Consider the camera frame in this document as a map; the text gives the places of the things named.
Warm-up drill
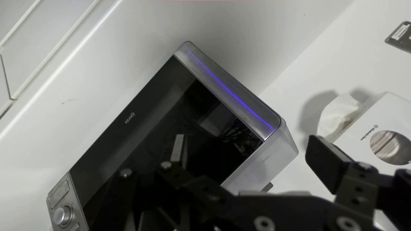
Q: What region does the white paper towel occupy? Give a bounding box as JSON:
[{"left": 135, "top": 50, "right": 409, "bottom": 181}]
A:
[{"left": 315, "top": 92, "right": 366, "bottom": 141}]

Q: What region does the round silver microwave button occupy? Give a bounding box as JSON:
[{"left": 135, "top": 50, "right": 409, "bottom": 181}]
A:
[{"left": 53, "top": 204, "right": 80, "bottom": 228}]

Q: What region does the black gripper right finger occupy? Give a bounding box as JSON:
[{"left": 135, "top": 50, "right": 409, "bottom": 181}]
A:
[{"left": 305, "top": 133, "right": 411, "bottom": 231}]

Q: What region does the white base cabinet unit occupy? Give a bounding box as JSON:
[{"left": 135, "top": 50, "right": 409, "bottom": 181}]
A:
[{"left": 0, "top": 0, "right": 124, "bottom": 142}]

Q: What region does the grey wall switch plate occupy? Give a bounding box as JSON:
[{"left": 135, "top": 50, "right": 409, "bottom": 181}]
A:
[{"left": 384, "top": 19, "right": 411, "bottom": 55}]

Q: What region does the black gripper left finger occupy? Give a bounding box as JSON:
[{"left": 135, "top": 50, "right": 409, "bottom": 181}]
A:
[{"left": 43, "top": 132, "right": 242, "bottom": 231}]

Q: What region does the silver microwave with black door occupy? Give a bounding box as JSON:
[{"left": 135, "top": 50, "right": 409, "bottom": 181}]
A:
[{"left": 45, "top": 39, "right": 300, "bottom": 231}]

